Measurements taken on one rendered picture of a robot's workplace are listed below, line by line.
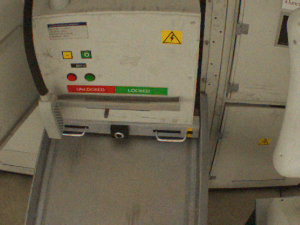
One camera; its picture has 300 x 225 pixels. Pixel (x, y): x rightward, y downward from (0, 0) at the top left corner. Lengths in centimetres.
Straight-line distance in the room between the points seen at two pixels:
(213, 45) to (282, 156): 50
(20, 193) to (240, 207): 137
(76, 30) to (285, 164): 70
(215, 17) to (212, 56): 18
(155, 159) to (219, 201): 95
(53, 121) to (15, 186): 124
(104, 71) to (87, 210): 45
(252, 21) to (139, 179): 66
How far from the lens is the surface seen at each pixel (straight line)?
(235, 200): 219
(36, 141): 190
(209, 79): 142
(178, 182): 125
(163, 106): 115
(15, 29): 129
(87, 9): 100
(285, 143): 102
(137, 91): 116
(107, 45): 104
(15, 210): 228
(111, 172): 127
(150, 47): 103
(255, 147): 179
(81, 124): 132
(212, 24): 124
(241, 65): 135
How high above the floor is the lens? 195
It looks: 51 degrees down
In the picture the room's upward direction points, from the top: 2 degrees counter-clockwise
